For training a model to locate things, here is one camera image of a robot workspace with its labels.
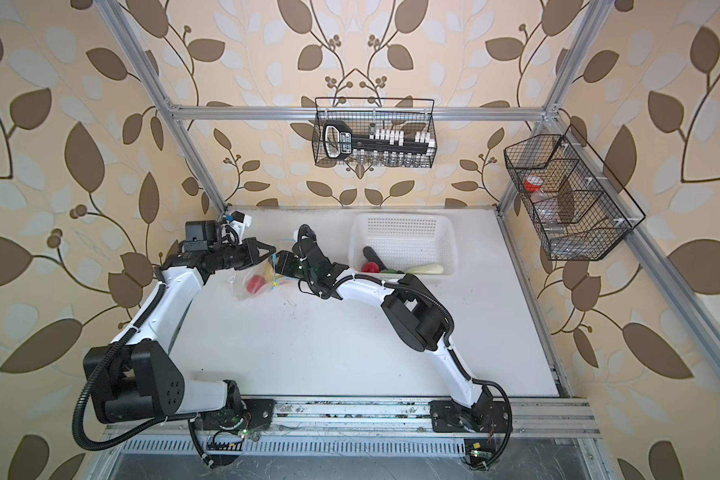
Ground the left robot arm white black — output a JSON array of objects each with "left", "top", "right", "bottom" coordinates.
[{"left": 71, "top": 237, "right": 275, "bottom": 467}]

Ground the black wire basket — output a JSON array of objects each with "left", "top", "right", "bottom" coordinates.
[
  {"left": 503, "top": 125, "right": 645, "bottom": 261},
  {"left": 311, "top": 95, "right": 438, "bottom": 169}
]

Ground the red toy tomato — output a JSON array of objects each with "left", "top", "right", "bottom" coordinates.
[{"left": 361, "top": 261, "right": 381, "bottom": 274}]

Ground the red capped clear bottle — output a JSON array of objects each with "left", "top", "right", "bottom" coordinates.
[{"left": 523, "top": 175, "right": 555, "bottom": 206}]

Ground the black wire basket back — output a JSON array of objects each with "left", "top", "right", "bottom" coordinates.
[{"left": 311, "top": 95, "right": 438, "bottom": 169}]

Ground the black wire basket right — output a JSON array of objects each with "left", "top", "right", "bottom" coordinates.
[{"left": 503, "top": 125, "right": 645, "bottom": 261}]

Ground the red toy apple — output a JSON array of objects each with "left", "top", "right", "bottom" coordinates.
[{"left": 245, "top": 274, "right": 268, "bottom": 295}]

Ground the yellow toy potato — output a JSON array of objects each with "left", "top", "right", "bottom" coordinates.
[{"left": 263, "top": 264, "right": 277, "bottom": 283}]

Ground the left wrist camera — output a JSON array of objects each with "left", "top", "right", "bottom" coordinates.
[{"left": 180, "top": 211, "right": 252, "bottom": 253}]

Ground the white toy radish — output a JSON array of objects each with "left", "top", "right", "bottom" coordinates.
[{"left": 406, "top": 263, "right": 445, "bottom": 275}]

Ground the dark toy eggplant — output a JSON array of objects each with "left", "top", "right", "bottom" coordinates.
[{"left": 362, "top": 246, "right": 386, "bottom": 270}]

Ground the black tool with handle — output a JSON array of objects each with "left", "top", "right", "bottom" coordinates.
[{"left": 318, "top": 120, "right": 437, "bottom": 160}]

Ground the clear zip top bag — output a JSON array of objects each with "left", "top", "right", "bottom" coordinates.
[{"left": 228, "top": 242, "right": 296, "bottom": 301}]

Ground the white plastic basket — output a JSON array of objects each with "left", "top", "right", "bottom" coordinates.
[{"left": 348, "top": 213, "right": 459, "bottom": 278}]

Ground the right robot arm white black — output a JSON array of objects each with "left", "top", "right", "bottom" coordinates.
[{"left": 274, "top": 224, "right": 513, "bottom": 471}]

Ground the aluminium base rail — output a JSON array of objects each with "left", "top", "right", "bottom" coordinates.
[{"left": 119, "top": 396, "right": 602, "bottom": 458}]

